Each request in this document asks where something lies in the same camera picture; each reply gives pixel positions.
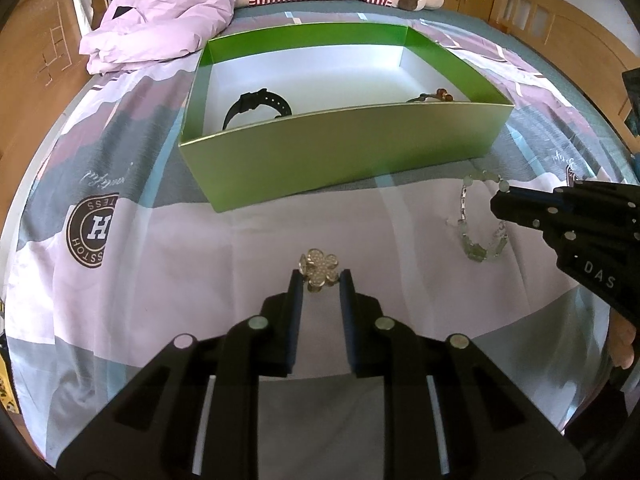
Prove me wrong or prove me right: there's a silver jade link bracelet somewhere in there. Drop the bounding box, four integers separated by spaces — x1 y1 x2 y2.
446 169 511 265

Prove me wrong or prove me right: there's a silver flower brooch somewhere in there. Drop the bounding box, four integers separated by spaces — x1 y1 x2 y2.
298 248 340 292

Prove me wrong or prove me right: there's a red gold bead bracelet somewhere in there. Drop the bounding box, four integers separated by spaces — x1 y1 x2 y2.
406 86 456 104

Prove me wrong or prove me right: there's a person's right hand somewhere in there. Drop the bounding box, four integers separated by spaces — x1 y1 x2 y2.
606 309 637 370

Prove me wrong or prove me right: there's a patterned bed sheet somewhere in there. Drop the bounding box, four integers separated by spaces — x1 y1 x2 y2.
4 2 636 465

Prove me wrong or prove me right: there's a green cardboard box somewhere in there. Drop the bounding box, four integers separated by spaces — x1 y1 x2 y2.
178 22 513 211

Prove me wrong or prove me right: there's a black wristwatch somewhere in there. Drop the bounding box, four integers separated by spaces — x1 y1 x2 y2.
222 88 293 130

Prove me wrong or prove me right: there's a pink crumpled quilt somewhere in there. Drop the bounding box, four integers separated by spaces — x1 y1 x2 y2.
79 0 236 75

